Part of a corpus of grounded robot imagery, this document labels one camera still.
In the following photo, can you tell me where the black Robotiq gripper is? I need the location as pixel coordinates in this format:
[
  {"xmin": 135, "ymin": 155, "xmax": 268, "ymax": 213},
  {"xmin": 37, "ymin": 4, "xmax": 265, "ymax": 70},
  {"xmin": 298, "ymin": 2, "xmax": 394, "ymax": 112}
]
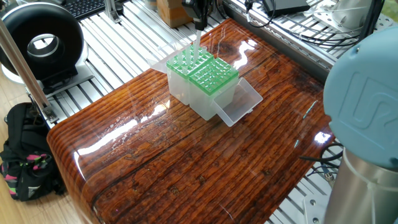
[{"xmin": 182, "ymin": 0, "xmax": 215, "ymax": 32}]

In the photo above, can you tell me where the green rack clear tip box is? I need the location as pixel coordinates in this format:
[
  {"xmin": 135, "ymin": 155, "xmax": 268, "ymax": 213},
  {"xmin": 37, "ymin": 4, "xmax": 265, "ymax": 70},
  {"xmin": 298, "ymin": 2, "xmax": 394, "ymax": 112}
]
[
  {"xmin": 149, "ymin": 41, "xmax": 215, "ymax": 106},
  {"xmin": 187, "ymin": 57, "xmax": 264, "ymax": 128}
]

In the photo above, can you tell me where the brown cardboard box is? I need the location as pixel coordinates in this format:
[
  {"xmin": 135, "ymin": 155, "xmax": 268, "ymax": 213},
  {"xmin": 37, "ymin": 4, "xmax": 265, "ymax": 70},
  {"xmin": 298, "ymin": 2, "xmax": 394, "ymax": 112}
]
[{"xmin": 155, "ymin": 0, "xmax": 212, "ymax": 29}]

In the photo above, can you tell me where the dark flat device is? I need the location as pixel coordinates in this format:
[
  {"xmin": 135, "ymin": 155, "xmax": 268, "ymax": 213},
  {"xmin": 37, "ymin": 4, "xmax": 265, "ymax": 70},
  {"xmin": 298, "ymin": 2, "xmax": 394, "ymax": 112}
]
[{"xmin": 267, "ymin": 0, "xmax": 312, "ymax": 16}]

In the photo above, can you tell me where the black keyboard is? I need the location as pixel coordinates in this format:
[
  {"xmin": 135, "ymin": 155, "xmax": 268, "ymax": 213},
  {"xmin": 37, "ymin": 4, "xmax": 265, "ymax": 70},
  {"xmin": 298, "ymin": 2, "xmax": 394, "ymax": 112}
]
[{"xmin": 62, "ymin": 0, "xmax": 108, "ymax": 19}]

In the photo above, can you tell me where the perforated silver metal plate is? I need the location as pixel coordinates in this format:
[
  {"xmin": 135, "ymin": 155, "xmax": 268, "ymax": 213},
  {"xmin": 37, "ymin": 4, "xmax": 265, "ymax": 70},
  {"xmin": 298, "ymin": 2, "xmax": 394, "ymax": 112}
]
[{"xmin": 311, "ymin": 0, "xmax": 377, "ymax": 29}]

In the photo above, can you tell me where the glossy wooden table board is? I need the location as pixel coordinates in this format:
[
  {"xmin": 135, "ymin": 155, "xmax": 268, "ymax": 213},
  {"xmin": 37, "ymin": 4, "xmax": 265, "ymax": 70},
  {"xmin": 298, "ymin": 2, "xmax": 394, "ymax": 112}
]
[{"xmin": 47, "ymin": 16, "xmax": 333, "ymax": 224}]

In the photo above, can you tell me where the black backpack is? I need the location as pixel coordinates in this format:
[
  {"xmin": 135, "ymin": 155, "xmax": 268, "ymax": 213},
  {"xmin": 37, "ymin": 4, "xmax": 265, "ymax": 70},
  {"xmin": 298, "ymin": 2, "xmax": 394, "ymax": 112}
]
[{"xmin": 0, "ymin": 101, "xmax": 68, "ymax": 203}]

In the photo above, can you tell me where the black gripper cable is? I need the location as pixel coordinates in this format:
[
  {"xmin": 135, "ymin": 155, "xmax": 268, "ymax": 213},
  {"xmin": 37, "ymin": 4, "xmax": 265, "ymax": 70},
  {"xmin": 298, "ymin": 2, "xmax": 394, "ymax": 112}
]
[
  {"xmin": 274, "ymin": 22, "xmax": 364, "ymax": 54},
  {"xmin": 244, "ymin": 0, "xmax": 277, "ymax": 29}
]

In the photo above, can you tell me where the short aluminium post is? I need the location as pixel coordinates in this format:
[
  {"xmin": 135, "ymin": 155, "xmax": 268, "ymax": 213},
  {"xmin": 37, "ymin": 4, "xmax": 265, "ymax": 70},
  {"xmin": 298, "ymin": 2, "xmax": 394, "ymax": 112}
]
[{"xmin": 104, "ymin": 0, "xmax": 125, "ymax": 23}]

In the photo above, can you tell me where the black round ring device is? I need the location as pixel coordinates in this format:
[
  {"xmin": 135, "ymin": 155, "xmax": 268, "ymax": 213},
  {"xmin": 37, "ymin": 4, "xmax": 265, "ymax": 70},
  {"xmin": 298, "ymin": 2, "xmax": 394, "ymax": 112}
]
[{"xmin": 0, "ymin": 2, "xmax": 86, "ymax": 95}]

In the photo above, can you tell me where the aluminium frame post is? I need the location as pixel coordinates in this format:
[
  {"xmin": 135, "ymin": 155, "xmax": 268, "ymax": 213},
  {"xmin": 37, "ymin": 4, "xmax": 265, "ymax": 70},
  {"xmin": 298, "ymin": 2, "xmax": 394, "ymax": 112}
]
[{"xmin": 0, "ymin": 22, "xmax": 58, "ymax": 128}]

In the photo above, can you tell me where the black floor cable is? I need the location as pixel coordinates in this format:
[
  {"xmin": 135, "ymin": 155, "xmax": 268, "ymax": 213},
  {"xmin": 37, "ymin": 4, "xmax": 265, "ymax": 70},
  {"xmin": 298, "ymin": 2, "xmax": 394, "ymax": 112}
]
[{"xmin": 302, "ymin": 143, "xmax": 344, "ymax": 180}]

